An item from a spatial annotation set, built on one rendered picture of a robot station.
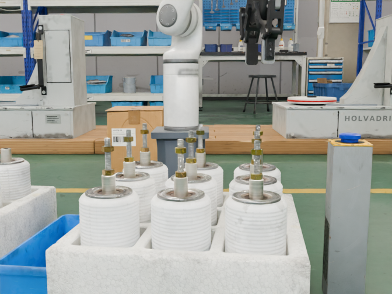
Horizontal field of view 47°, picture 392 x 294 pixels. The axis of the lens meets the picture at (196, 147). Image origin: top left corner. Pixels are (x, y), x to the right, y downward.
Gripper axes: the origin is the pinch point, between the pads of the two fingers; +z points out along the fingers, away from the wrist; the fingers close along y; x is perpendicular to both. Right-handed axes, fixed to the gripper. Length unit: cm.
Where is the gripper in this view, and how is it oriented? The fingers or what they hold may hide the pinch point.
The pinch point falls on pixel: (259, 56)
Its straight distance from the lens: 80.7
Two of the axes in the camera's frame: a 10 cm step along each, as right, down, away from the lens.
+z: 0.0, 9.9, 1.5
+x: 9.6, -0.4, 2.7
